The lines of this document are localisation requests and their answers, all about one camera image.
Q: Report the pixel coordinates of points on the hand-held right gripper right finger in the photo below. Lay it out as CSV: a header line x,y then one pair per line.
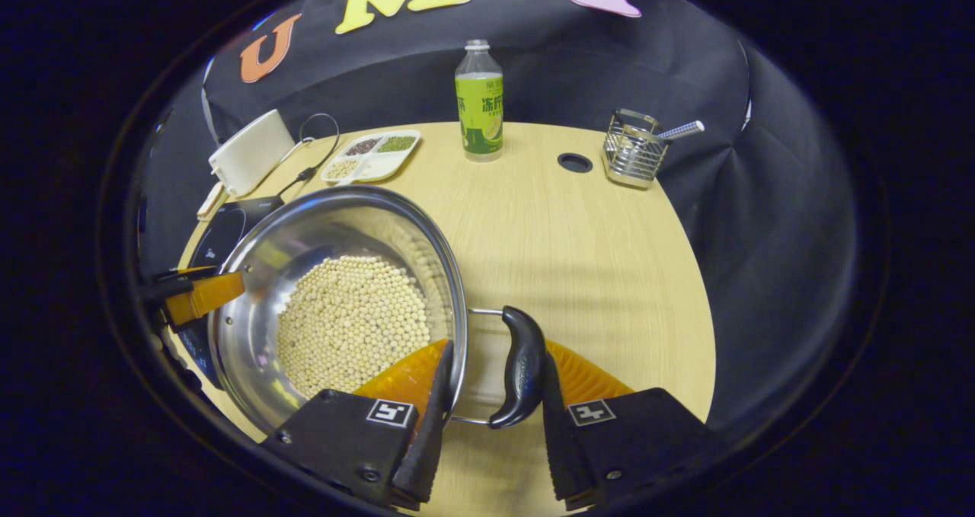
x,y
560,441

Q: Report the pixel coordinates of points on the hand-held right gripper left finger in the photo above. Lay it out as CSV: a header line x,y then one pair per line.
x,y
434,433

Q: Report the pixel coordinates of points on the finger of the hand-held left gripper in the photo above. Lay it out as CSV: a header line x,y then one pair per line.
x,y
206,295
171,285

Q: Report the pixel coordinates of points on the black induction cooktop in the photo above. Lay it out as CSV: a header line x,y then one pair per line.
x,y
221,231

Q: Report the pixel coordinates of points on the stainless steel pot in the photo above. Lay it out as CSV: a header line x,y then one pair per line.
x,y
305,235

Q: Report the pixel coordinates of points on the pile of soybeans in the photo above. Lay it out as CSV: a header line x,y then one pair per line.
x,y
350,327

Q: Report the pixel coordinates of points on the white toaster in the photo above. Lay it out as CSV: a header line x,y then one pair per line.
x,y
251,151

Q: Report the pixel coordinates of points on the white divided bean tray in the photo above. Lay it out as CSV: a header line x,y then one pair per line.
x,y
381,165

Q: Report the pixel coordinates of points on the green label drink bottle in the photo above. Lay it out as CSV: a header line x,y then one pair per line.
x,y
480,113

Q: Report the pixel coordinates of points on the black backdrop cloth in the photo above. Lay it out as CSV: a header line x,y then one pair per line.
x,y
685,68

